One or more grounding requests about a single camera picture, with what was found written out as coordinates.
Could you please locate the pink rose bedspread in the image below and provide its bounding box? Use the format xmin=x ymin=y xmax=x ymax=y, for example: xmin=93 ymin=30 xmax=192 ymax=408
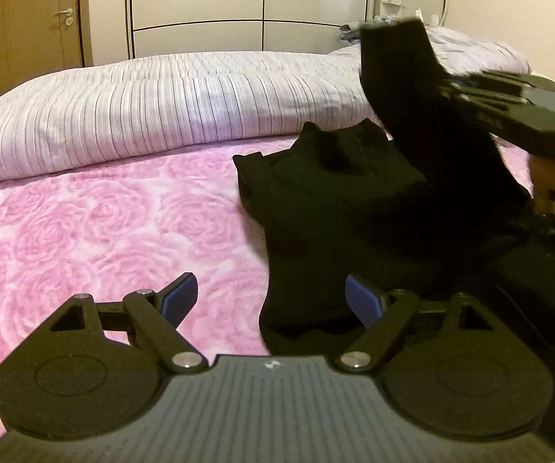
xmin=0 ymin=133 xmax=555 ymax=459

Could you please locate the wooden door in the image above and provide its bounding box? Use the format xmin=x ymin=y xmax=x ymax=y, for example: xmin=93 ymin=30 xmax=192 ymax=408
xmin=0 ymin=0 xmax=93 ymax=96

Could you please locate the striped white duvet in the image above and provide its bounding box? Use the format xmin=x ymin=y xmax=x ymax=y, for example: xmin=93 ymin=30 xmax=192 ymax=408
xmin=0 ymin=23 xmax=531 ymax=185

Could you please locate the black zip jacket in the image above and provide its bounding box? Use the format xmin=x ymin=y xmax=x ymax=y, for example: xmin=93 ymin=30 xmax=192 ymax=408
xmin=233 ymin=20 xmax=533 ymax=355

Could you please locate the white wardrobe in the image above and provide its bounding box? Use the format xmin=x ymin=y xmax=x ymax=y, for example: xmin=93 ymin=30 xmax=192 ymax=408
xmin=88 ymin=0 xmax=378 ymax=66

